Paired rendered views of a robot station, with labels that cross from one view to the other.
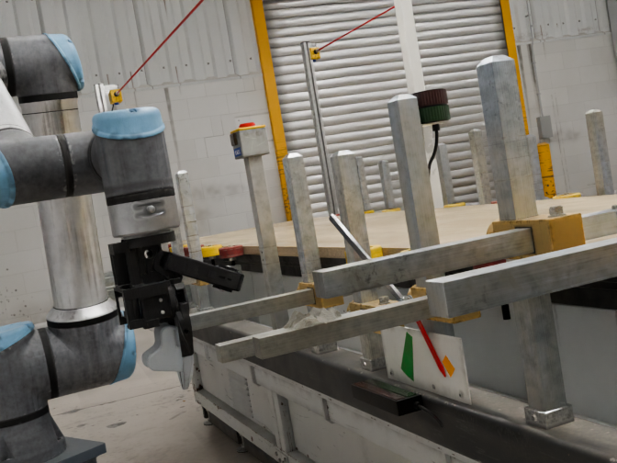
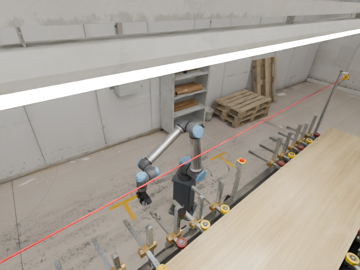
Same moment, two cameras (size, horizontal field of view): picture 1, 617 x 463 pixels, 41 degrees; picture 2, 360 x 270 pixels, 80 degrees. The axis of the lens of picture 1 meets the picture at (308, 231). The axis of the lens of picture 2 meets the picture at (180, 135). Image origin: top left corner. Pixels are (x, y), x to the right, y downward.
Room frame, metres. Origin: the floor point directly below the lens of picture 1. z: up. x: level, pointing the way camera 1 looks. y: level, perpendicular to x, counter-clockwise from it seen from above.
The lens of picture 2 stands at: (0.93, -1.15, 2.45)
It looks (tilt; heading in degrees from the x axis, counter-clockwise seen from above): 32 degrees down; 70
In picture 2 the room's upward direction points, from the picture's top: 2 degrees clockwise
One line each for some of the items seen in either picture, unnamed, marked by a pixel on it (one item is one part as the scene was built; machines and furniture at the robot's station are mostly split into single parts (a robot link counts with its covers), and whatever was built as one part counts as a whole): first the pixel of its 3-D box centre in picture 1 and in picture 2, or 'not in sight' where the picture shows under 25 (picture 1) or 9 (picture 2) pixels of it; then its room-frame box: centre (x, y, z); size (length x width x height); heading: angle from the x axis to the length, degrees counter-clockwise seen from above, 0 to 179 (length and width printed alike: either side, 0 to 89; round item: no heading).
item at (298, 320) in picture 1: (312, 314); (156, 216); (1.16, 0.01, 0.87); 0.09 x 0.07 x 0.02; 112
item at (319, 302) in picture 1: (319, 292); (216, 204); (1.72, 0.00, 0.83); 0.14 x 0.06 x 0.05; 22
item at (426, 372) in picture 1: (420, 359); (177, 236); (1.30, -0.14, 0.75); 0.26 x 0.01 x 0.10; 22
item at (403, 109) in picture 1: (425, 246); (177, 227); (1.28, -0.18, 0.93); 0.04 x 0.04 x 0.48; 22
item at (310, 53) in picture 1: (326, 146); not in sight; (4.30, -0.17, 1.25); 0.15 x 0.08 x 1.10; 22
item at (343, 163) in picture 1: (362, 277); (199, 215); (1.51, -0.08, 0.87); 0.04 x 0.04 x 0.48; 22
